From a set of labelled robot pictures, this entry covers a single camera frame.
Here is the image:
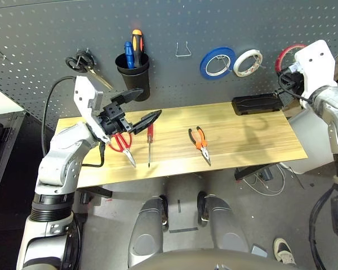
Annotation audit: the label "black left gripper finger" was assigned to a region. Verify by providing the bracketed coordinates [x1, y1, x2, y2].
[131, 110, 162, 135]
[110, 88, 145, 105]

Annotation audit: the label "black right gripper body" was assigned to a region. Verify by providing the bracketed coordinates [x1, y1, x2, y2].
[278, 70, 305, 96]

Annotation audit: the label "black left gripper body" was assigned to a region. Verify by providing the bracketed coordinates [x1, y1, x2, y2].
[96, 101, 132, 136]

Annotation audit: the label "red handled screwdriver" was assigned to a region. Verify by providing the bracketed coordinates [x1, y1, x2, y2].
[146, 123, 154, 169]

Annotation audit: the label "red tape ring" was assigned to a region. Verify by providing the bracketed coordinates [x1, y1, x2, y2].
[275, 43, 308, 74]

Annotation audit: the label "red handled scissors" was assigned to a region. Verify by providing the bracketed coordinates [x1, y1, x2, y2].
[109, 132, 137, 168]

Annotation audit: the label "orange black pliers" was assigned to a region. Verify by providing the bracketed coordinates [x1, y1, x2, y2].
[188, 126, 212, 167]

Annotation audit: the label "dark grey perforated pegboard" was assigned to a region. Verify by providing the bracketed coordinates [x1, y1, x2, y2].
[0, 0, 338, 133]

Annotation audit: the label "black plastic cup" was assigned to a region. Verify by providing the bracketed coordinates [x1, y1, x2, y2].
[114, 52, 151, 102]

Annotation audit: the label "black flat box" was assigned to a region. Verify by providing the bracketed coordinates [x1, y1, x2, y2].
[232, 93, 284, 116]

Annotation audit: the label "orange black screwdriver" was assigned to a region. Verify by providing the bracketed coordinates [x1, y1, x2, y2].
[131, 29, 144, 68]

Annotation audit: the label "white tape roll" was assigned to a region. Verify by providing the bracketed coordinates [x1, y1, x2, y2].
[233, 49, 263, 78]

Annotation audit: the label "black table leg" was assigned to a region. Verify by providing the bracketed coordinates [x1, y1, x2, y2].
[75, 187, 113, 205]
[234, 163, 274, 182]

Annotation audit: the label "blue tape roll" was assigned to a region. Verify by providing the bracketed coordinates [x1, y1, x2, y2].
[199, 46, 237, 81]

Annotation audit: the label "black power adapter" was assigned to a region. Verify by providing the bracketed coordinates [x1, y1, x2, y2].
[257, 168, 273, 181]

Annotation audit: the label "silver left robot leg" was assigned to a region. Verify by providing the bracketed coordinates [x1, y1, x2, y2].
[128, 195, 170, 268]

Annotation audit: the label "silver robot leg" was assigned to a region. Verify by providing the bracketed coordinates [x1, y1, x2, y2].
[128, 195, 170, 268]
[197, 191, 250, 254]

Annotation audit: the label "white side tabletop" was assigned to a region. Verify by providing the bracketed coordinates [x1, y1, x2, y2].
[0, 83, 26, 116]

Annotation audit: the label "dark floor tape strip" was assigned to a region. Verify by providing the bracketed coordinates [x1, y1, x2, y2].
[168, 227, 199, 233]

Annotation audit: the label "silver right robot leg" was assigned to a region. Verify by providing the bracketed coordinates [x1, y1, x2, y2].
[197, 191, 250, 254]

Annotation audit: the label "grey robot torso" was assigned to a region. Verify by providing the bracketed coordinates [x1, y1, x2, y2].
[128, 249, 296, 270]

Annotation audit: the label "white bystander shoe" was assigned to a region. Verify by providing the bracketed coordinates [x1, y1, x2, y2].
[273, 237, 296, 265]

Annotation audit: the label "grey square floor piece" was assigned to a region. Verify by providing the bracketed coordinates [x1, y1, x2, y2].
[250, 244, 268, 258]

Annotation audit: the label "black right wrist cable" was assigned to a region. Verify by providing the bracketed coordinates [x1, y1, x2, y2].
[278, 64, 316, 104]

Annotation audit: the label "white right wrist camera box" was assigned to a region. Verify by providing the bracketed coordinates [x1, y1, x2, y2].
[294, 39, 338, 99]

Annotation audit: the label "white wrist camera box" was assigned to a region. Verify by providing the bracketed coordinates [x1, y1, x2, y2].
[294, 39, 338, 99]
[74, 75, 110, 144]

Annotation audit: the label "black handled scissors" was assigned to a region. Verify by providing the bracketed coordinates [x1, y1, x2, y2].
[65, 48, 114, 91]

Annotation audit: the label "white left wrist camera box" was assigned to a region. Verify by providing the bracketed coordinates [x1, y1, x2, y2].
[74, 75, 110, 144]

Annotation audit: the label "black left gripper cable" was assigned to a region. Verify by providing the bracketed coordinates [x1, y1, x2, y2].
[81, 140, 106, 168]

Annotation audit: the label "blue handled screwdriver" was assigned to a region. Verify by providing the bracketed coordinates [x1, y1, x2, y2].
[124, 41, 135, 69]

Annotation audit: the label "wire pliers holder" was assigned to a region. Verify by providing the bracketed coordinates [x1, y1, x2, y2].
[175, 41, 192, 57]

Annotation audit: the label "black left camera cable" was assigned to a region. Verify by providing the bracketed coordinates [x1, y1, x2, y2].
[41, 75, 77, 157]

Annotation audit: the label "white floor cables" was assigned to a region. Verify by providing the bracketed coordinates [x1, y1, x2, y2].
[242, 163, 305, 196]

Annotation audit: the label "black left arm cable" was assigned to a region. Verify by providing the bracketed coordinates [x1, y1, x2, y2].
[70, 212, 82, 270]

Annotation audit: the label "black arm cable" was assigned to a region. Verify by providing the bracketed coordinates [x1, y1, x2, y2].
[309, 185, 337, 270]
[70, 212, 82, 270]

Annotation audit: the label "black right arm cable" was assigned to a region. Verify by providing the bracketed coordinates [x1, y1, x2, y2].
[309, 185, 337, 270]

